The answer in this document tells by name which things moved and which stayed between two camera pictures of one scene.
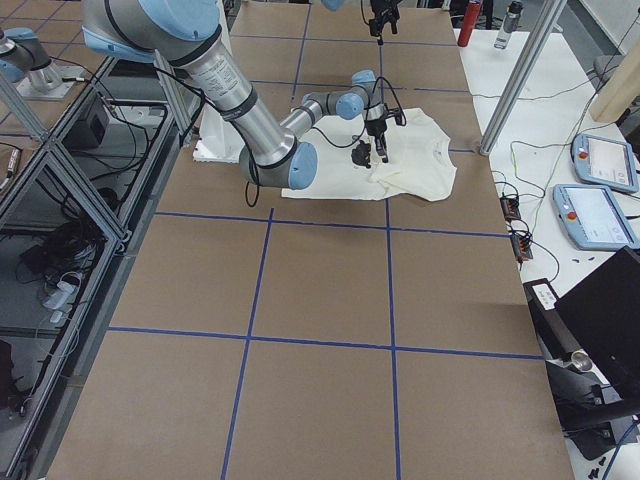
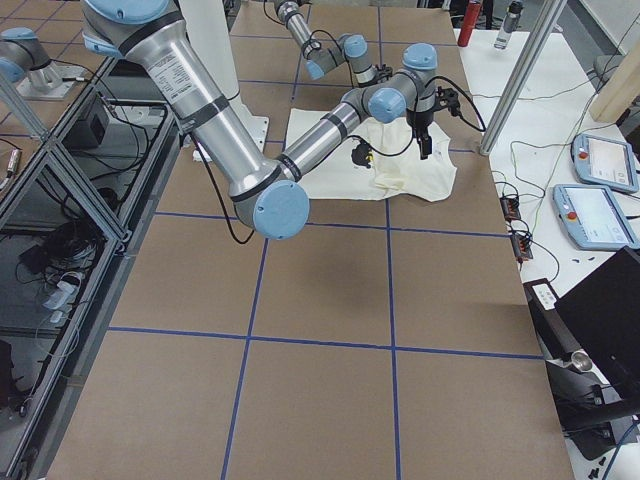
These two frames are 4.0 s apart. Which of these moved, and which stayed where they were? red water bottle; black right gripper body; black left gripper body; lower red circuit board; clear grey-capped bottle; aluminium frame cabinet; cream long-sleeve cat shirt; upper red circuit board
Moved: black right gripper body; black left gripper body
Stayed: aluminium frame cabinet; clear grey-capped bottle; cream long-sleeve cat shirt; lower red circuit board; upper red circuit board; red water bottle
